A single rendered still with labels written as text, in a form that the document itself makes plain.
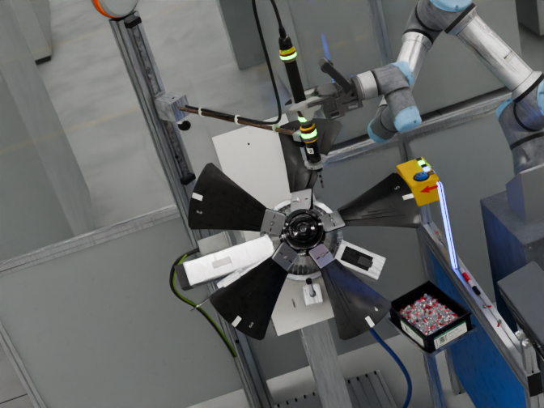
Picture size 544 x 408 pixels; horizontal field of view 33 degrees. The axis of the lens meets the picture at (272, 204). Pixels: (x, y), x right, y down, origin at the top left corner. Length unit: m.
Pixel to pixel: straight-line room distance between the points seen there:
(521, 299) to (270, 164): 1.09
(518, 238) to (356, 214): 0.50
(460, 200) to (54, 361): 1.76
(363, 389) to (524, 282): 1.60
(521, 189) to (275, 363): 1.55
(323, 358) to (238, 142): 0.79
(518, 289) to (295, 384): 1.89
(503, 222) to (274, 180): 0.75
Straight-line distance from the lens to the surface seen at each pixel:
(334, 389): 3.32
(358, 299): 2.79
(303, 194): 2.81
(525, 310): 2.29
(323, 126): 2.84
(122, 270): 3.63
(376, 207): 2.81
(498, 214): 3.03
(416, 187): 3.11
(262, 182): 3.05
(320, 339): 3.17
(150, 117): 3.17
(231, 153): 3.08
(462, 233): 3.90
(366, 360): 4.08
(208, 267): 2.90
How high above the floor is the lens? 2.72
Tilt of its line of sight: 31 degrees down
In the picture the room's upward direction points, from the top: 17 degrees counter-clockwise
